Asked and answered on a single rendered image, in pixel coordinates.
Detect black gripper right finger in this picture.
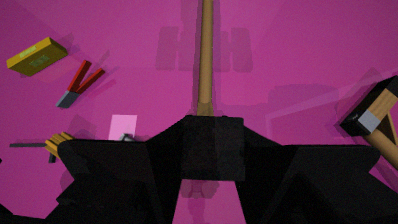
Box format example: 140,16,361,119
235,126,381,224

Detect red-handled pliers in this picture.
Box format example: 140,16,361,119
55,60,105,108

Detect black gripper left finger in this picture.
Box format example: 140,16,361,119
57,118,184,224

